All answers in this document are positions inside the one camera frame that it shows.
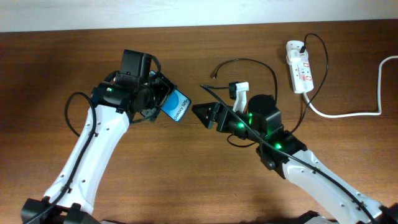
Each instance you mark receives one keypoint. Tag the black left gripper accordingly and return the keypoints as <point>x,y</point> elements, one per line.
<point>165,86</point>

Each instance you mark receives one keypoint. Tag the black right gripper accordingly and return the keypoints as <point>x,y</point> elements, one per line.
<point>212,111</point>

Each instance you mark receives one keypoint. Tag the blue Galaxy smartphone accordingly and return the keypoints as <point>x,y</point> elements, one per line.
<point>176,104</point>

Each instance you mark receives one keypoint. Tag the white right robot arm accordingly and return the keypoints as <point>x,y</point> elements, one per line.
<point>281,151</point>

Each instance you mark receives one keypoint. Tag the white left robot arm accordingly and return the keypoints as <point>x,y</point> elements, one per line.
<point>135,93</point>

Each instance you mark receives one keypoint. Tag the white charger plug adapter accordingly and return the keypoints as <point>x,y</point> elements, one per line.
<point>296,56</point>

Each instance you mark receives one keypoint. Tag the white power strip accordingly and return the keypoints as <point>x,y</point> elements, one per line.
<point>300,73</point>

